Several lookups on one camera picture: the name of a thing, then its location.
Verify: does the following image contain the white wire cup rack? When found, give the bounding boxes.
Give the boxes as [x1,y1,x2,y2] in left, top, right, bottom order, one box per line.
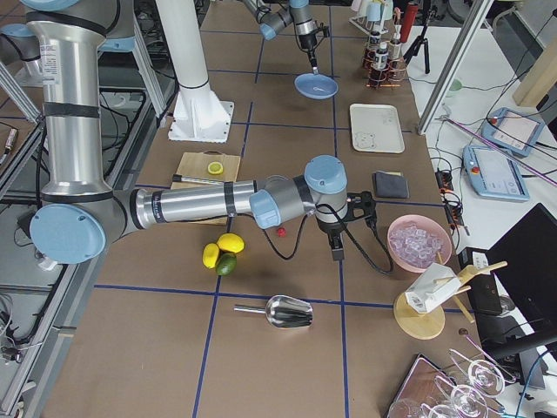
[349,0,394,33]

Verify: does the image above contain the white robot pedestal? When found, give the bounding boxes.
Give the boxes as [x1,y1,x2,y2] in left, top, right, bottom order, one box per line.
[156,0,234,143]

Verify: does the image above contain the green avocado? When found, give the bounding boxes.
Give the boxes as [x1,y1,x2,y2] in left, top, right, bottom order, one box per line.
[215,253,237,276]

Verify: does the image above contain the wooden stand with base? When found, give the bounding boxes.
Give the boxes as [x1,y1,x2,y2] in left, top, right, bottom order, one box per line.
[393,261,507,340]

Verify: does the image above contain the pink bowl of ice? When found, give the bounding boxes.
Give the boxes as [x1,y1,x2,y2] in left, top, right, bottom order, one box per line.
[387,214,453,273]

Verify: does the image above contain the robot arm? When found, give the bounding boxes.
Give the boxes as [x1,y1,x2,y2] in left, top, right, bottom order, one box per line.
[242,0,330,75]
[19,1,347,264]

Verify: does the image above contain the blue plate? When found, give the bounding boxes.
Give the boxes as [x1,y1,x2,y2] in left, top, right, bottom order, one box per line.
[294,73,339,100]

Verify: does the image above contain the steel ice scoop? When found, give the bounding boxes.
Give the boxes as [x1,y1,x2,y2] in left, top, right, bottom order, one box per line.
[234,295,313,329]

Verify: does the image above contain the yellow lemon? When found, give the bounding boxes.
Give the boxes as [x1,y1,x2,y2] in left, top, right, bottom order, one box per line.
[217,233,245,253]
[202,243,220,269]

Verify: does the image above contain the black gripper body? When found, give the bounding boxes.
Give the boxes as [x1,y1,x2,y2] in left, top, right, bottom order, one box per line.
[298,32,318,53]
[315,204,347,239]

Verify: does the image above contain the lemon half slice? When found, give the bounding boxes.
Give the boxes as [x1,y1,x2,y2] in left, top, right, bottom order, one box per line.
[207,161,224,176]

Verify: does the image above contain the red cylinder bottle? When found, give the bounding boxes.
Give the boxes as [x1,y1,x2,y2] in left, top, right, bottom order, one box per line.
[400,1,419,43]

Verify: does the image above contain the tea bottle white cap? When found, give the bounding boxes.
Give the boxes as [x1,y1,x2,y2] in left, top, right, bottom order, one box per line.
[366,30,381,55]
[388,24,401,61]
[374,42,388,71]

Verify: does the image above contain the yellow lemon back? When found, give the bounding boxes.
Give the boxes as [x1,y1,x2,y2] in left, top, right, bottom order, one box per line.
[202,243,220,269]

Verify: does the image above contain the wooden cutting board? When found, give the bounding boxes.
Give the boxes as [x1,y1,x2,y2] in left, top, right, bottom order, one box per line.
[164,152,241,226]

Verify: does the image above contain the grey yellow cloth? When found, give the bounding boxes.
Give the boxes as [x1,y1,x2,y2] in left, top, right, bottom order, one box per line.
[372,172,409,199]

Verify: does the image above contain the blue teach pendant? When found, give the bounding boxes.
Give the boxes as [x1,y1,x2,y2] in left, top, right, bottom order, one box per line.
[462,145,530,202]
[481,107,545,157]

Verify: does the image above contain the steel muddler black tip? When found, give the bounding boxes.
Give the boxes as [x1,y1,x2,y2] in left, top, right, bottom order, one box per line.
[172,173,224,185]

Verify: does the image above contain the green bowl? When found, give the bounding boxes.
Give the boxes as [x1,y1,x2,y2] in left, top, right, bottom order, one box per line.
[446,78,463,98]

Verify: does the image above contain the blue teach pendant near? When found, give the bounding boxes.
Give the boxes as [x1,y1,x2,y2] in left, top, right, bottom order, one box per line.
[462,145,530,202]

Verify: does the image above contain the yellow lemon front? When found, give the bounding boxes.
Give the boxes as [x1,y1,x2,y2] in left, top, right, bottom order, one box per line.
[217,233,245,253]

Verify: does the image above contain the wine glasses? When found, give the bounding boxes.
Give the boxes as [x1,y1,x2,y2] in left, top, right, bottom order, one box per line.
[386,335,516,417]

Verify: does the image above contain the black tripod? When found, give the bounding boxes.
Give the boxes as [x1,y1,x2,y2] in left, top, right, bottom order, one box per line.
[403,1,438,74]

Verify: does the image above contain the cream bear tray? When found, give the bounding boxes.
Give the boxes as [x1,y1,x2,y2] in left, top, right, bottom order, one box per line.
[349,104,405,154]

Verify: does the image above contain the blue teach pendant far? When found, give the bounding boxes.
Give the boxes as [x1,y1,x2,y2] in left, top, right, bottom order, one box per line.
[481,107,545,157]

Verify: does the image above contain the white carton on stand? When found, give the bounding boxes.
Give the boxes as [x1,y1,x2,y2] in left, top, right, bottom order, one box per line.
[405,263,461,314]

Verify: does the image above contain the reacher grabber stick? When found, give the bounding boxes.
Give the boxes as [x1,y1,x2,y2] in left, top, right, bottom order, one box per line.
[440,116,557,187]

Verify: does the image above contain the copper wire bottle rack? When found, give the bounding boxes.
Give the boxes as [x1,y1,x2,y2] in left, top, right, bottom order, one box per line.
[362,8,410,91]

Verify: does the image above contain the black monitor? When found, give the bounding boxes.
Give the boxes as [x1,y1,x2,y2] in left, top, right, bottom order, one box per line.
[472,202,557,362]

